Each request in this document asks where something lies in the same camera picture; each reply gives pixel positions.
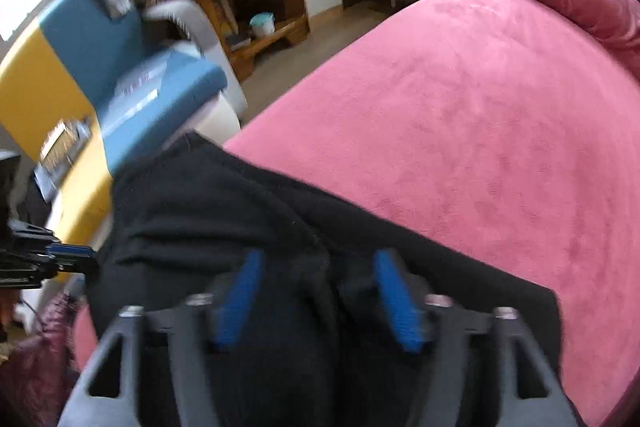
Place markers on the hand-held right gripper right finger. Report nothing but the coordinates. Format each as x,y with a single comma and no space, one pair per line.
397,302

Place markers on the white chair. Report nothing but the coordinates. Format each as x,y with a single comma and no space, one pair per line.
220,117

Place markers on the red duvet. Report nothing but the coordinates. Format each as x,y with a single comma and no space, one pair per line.
590,7

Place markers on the low wooden table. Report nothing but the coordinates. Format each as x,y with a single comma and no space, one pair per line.
270,42

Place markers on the black pants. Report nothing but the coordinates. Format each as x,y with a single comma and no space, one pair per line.
200,217

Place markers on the printed packet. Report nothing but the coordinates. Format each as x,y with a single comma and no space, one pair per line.
62,157

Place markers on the person's dark patterned clothing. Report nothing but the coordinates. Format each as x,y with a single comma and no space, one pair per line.
40,367

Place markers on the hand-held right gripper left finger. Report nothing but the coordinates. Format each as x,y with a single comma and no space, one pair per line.
240,297

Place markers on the bed with pink blanket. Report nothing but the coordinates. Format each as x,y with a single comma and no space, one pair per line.
475,132

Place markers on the blue and yellow chair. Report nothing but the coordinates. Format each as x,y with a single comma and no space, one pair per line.
85,42

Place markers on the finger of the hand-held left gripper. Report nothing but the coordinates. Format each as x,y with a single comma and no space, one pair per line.
75,258

